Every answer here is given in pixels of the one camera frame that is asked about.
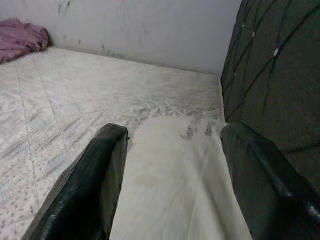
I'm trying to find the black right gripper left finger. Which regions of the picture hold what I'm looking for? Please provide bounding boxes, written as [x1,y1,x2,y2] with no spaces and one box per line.
[21,122,130,240]

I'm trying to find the white quilted mattress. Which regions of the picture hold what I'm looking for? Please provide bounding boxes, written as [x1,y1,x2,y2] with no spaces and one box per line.
[0,46,225,240]

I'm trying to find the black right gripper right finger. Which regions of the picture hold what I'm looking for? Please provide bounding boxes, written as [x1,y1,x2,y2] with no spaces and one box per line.
[220,122,320,240]

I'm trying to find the dark tufted headboard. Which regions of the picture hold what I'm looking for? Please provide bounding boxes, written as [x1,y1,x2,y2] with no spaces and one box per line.
[220,0,320,191]

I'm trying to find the white pillow with green print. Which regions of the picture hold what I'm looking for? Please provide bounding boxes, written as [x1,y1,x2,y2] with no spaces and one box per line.
[109,115,254,240]

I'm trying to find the purple blanket with penguin prints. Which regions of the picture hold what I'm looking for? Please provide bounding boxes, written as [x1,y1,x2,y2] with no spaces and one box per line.
[0,17,52,65]

